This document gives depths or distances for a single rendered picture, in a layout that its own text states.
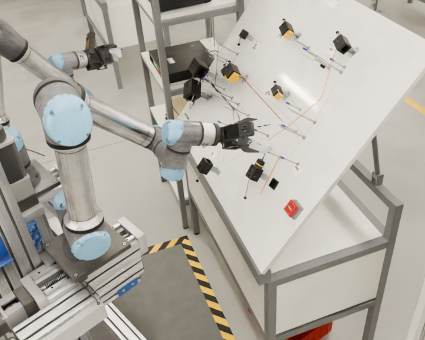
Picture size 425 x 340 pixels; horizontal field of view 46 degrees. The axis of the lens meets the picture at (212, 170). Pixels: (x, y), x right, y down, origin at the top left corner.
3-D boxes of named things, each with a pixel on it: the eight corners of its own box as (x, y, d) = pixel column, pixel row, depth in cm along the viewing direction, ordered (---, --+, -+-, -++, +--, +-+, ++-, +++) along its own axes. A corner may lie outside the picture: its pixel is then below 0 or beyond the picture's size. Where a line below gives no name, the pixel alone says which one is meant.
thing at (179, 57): (164, 86, 280) (163, 75, 276) (149, 61, 306) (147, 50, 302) (220, 73, 287) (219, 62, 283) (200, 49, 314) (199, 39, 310)
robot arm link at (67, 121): (100, 229, 165) (75, 75, 133) (115, 258, 154) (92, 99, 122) (64, 240, 160) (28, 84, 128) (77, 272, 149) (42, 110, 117)
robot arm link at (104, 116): (17, 92, 139) (152, 151, 172) (25, 109, 131) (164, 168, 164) (38, 57, 136) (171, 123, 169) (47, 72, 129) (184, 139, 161)
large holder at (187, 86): (214, 74, 265) (192, 63, 257) (213, 102, 258) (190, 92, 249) (206, 79, 270) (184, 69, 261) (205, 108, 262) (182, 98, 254)
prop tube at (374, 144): (376, 181, 211) (370, 126, 191) (372, 178, 213) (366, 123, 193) (383, 178, 211) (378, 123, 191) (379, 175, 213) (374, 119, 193)
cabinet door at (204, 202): (220, 250, 269) (216, 194, 245) (189, 189, 310) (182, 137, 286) (224, 249, 269) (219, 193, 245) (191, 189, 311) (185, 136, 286)
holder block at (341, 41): (351, 34, 194) (336, 23, 189) (361, 52, 187) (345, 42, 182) (342, 42, 196) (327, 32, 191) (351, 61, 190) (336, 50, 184)
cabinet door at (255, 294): (262, 333, 227) (262, 276, 203) (219, 251, 269) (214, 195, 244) (267, 331, 228) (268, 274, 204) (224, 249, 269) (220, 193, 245)
